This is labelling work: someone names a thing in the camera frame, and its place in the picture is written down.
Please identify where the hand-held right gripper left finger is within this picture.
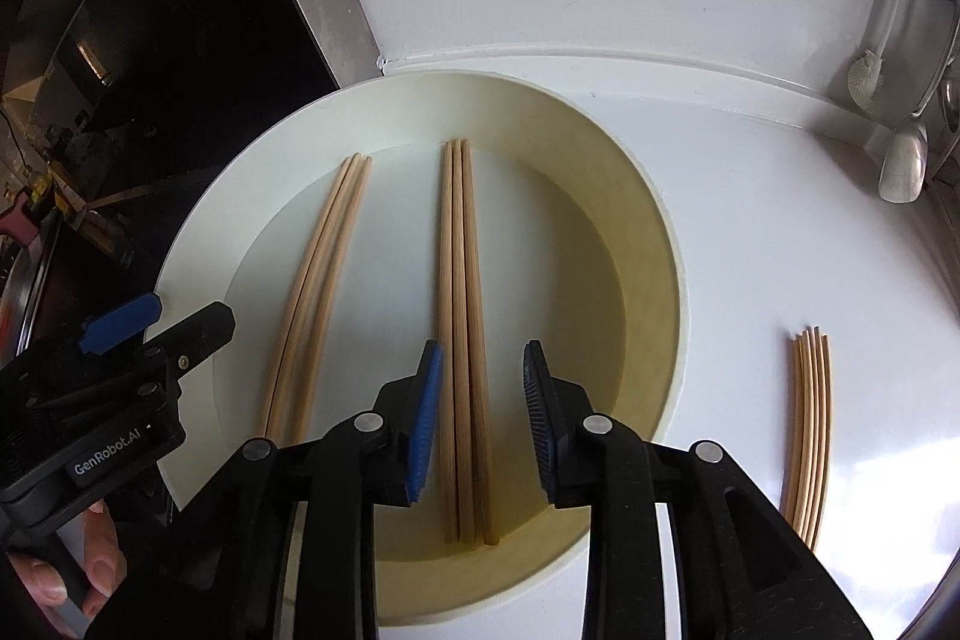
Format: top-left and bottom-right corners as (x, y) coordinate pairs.
(161, 340), (445, 640)

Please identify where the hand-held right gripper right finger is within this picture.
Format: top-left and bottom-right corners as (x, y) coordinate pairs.
(523, 340), (871, 640)

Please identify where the person's left hand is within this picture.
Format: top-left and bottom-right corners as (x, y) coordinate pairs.
(7, 501), (128, 618)

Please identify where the white dish brush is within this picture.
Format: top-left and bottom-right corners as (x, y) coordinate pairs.
(846, 0), (916, 110)

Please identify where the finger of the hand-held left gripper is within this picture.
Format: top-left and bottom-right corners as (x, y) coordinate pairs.
(112, 301), (237, 401)
(11, 293), (163, 386)

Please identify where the cream round tray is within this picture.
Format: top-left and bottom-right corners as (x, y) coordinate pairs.
(154, 70), (683, 627)

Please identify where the slender wooden chopstick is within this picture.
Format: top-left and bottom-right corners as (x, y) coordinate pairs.
(460, 140), (500, 545)
(808, 331), (833, 551)
(799, 326), (824, 543)
(789, 329), (814, 532)
(781, 334), (805, 519)
(294, 157), (374, 444)
(438, 140), (460, 545)
(262, 155), (358, 440)
(450, 139), (479, 546)
(279, 155), (365, 444)

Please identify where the hanging steel ladle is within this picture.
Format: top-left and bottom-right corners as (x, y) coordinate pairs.
(877, 32), (960, 205)

